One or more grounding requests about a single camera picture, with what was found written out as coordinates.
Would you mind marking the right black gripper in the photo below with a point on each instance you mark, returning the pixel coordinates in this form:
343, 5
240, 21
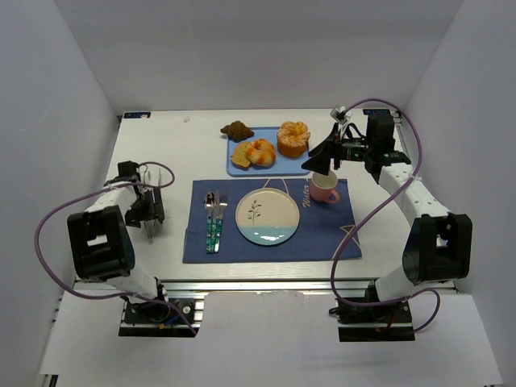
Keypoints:
334, 147

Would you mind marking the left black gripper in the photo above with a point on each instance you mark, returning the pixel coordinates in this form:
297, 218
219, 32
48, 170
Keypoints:
152, 205

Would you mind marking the glazed ring bread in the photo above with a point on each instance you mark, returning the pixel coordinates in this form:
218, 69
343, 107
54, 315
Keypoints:
261, 152

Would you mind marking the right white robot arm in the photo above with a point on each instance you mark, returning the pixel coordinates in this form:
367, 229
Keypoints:
439, 244

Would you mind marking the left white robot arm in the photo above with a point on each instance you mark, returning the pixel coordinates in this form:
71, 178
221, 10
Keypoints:
100, 242

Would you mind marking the sliced loaf bread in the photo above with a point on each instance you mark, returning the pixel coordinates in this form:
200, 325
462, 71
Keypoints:
239, 156

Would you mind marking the pink mug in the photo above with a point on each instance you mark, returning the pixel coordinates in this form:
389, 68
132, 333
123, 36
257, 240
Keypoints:
322, 187

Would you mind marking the orange round cake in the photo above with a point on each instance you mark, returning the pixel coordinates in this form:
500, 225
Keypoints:
292, 139

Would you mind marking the light blue tray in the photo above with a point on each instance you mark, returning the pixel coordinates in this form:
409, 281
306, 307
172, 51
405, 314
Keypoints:
283, 166

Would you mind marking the right blue corner label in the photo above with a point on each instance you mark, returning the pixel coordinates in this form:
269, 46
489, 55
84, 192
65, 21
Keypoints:
376, 111

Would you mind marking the blue corner label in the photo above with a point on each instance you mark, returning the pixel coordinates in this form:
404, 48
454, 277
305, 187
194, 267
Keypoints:
376, 111
137, 115

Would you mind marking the blue cloth placemat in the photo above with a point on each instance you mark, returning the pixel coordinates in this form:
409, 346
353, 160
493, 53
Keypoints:
321, 228

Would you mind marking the white and blue plate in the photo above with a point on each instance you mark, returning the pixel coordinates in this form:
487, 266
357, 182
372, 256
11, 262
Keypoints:
267, 216

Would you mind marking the dark chocolate croissant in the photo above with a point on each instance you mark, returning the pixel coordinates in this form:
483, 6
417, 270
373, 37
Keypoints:
237, 131

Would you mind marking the left blue corner label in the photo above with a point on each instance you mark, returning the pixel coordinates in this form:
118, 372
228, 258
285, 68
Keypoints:
137, 115

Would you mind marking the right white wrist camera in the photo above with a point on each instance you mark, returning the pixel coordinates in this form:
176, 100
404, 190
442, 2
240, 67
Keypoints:
339, 113

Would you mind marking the spoon with teal handle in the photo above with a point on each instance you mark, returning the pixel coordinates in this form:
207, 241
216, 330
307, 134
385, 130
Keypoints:
209, 205

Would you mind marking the knife with teal handle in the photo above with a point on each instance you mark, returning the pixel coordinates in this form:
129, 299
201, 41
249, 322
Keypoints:
218, 211

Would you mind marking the fork with teal handle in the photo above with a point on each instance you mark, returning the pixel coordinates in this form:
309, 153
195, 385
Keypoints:
224, 202

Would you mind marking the aluminium front rail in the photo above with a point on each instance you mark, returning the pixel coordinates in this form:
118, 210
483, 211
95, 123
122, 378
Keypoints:
258, 286

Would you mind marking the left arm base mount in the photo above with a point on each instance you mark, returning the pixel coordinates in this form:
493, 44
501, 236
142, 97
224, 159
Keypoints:
149, 320

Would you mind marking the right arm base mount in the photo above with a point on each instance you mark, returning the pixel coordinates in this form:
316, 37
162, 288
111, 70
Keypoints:
360, 323

